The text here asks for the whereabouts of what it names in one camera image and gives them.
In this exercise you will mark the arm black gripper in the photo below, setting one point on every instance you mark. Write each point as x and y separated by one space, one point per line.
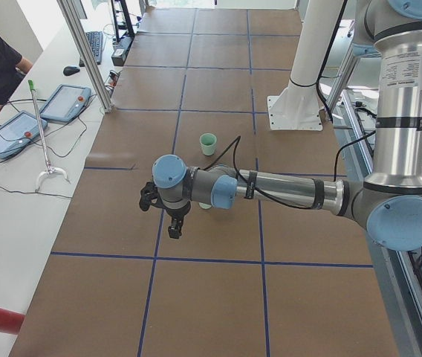
177 213

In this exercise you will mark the green cup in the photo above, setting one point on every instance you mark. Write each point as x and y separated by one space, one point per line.
208 143
204 205

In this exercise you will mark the teach pendant nearer pillar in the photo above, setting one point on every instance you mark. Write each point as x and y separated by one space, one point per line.
65 103

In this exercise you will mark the teach pendant farther from pillar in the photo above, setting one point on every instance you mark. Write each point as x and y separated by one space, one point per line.
17 133

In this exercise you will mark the black computer mouse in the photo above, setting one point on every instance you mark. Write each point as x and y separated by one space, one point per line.
70 70

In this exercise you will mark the black keyboard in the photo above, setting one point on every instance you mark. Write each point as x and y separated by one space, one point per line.
95 41

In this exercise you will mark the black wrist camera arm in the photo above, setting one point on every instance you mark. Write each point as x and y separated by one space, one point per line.
150 197

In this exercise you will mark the reacher grabber tool green handle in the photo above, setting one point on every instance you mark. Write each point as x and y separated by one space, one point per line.
50 170

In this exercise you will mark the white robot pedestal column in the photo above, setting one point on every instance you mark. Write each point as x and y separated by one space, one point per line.
297 107

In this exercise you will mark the aluminium frame pillar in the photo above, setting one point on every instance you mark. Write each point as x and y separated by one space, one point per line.
74 24

